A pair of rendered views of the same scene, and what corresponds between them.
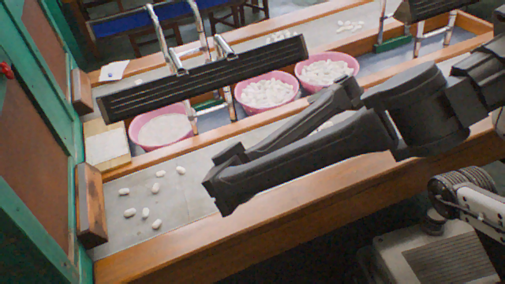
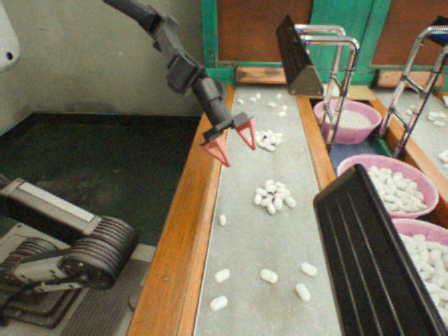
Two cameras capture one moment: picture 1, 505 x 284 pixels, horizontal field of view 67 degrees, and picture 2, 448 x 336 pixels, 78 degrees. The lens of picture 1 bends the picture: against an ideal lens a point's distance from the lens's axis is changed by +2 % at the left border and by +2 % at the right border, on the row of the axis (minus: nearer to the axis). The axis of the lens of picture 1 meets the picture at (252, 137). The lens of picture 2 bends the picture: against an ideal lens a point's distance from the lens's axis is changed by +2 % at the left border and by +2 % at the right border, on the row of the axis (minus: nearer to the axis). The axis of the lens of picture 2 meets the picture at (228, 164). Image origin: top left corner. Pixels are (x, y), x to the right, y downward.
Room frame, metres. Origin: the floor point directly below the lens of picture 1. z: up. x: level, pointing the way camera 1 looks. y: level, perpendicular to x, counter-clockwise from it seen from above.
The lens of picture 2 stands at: (1.08, -0.83, 1.30)
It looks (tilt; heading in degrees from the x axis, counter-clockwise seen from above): 37 degrees down; 110
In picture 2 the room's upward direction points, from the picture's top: straight up
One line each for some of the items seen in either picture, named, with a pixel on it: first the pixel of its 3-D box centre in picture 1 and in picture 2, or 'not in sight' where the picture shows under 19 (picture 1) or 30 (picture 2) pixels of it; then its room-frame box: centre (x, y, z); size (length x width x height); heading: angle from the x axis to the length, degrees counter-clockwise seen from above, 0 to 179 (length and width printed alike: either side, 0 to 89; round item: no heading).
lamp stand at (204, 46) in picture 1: (185, 58); (431, 103); (1.43, 0.22, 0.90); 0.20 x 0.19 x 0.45; 105
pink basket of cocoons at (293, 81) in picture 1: (267, 97); (379, 192); (1.30, -0.09, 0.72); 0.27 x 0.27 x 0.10
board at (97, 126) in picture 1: (106, 141); (335, 91); (1.13, 0.54, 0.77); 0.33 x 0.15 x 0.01; 15
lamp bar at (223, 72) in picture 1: (207, 74); (294, 44); (0.96, 0.10, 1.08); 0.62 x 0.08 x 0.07; 105
